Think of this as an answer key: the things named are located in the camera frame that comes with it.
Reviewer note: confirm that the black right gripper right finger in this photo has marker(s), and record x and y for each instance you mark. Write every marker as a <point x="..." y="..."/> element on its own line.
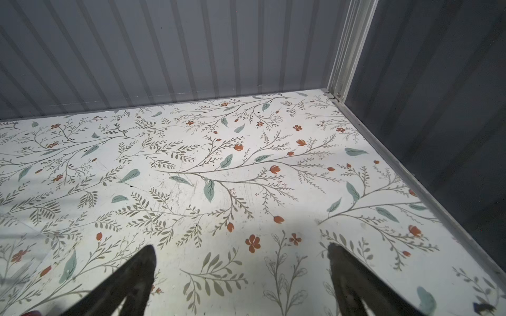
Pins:
<point x="358" y="289"/>

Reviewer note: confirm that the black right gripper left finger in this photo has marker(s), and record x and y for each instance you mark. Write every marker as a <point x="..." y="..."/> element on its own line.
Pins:
<point x="129" y="288"/>

